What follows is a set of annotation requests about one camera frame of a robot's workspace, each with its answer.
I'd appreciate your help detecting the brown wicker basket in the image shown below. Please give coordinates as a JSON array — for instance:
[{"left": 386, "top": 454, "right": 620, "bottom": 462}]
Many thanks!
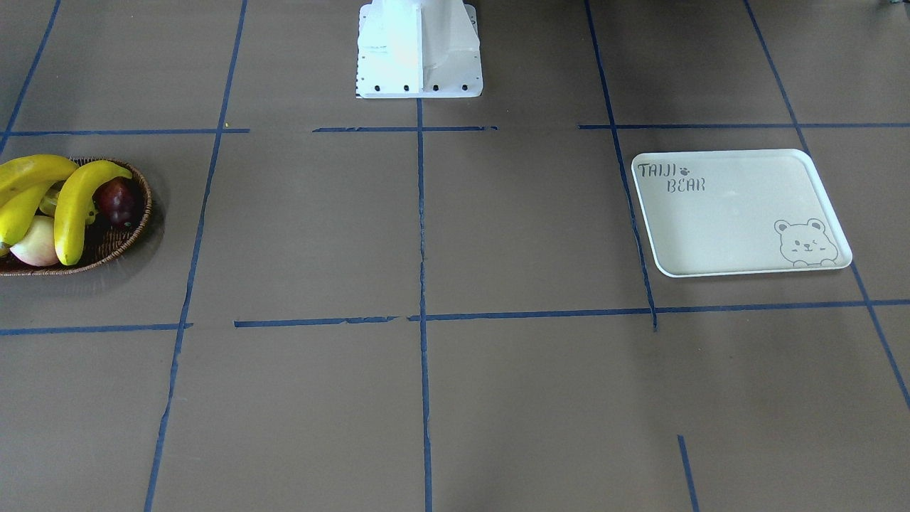
[{"left": 1, "top": 158, "right": 155, "bottom": 277}]

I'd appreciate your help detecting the cream bear tray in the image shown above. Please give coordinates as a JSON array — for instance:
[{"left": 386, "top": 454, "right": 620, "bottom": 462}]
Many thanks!
[{"left": 631, "top": 149, "right": 854, "bottom": 278}]

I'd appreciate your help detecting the dark red mango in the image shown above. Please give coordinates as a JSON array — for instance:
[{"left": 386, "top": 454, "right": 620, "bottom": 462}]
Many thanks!
[{"left": 94, "top": 177, "right": 142, "bottom": 229}]

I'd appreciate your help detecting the pink white peach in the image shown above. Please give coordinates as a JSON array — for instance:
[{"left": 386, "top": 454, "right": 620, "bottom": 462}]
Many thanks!
[{"left": 11, "top": 216, "right": 60, "bottom": 267}]

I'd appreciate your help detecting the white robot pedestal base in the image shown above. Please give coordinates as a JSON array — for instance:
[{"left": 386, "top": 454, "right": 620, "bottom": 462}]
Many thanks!
[{"left": 355, "top": 1, "right": 484, "bottom": 98}]

